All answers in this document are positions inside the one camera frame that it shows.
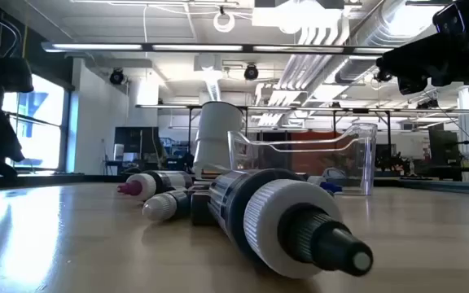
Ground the black ceiling camera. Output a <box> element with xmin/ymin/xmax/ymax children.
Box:
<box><xmin>416</xmin><ymin>98</ymin><xmax>440</xmax><ymax>110</ymax></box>
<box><xmin>375</xmin><ymin>68</ymin><xmax>393</xmax><ymax>84</ymax></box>
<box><xmin>108</xmin><ymin>68</ymin><xmax>127</xmax><ymax>86</ymax></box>
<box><xmin>243</xmin><ymin>63</ymin><xmax>260</xmax><ymax>81</ymax></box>

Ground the large purple food coloring bottle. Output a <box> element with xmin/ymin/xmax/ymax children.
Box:
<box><xmin>116</xmin><ymin>169</ymin><xmax>195</xmax><ymax>203</ymax></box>

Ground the clear plastic bin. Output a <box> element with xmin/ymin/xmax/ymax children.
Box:
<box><xmin>227</xmin><ymin>122</ymin><xmax>379</xmax><ymax>197</ymax></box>

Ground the black aluminium table frame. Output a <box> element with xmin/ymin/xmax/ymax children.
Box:
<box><xmin>0</xmin><ymin>173</ymin><xmax>469</xmax><ymax>197</ymax></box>

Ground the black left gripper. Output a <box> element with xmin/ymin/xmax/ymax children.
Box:
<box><xmin>0</xmin><ymin>55</ymin><xmax>35</xmax><ymax>164</ymax></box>

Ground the silver ventilation duct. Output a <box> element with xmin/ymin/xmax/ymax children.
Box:
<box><xmin>334</xmin><ymin>0</ymin><xmax>437</xmax><ymax>85</ymax></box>

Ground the white hanging ring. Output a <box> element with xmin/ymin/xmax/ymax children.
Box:
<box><xmin>213</xmin><ymin>11</ymin><xmax>237</xmax><ymax>34</ymax></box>

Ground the large window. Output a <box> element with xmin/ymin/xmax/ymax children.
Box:
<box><xmin>1</xmin><ymin>72</ymin><xmax>72</xmax><ymax>174</ymax></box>

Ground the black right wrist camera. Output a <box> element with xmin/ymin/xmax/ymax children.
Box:
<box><xmin>432</xmin><ymin>2</ymin><xmax>467</xmax><ymax>35</ymax></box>

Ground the long ceiling light strip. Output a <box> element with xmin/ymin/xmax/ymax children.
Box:
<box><xmin>41</xmin><ymin>40</ymin><xmax>395</xmax><ymax>56</ymax></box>

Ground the black monitor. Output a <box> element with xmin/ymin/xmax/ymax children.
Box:
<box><xmin>428</xmin><ymin>129</ymin><xmax>461</xmax><ymax>166</ymax></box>

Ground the tall white cup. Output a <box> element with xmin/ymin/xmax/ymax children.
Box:
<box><xmin>192</xmin><ymin>100</ymin><xmax>245</xmax><ymax>181</ymax></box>

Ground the orange board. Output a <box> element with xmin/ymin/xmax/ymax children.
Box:
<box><xmin>290</xmin><ymin>130</ymin><xmax>344</xmax><ymax>178</ymax></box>

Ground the black cabinet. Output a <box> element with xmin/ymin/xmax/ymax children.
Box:
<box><xmin>113</xmin><ymin>125</ymin><xmax>163</xmax><ymax>177</ymax></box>

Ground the black background gantry frame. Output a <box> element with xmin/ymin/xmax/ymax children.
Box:
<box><xmin>135</xmin><ymin>103</ymin><xmax>469</xmax><ymax>172</ymax></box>

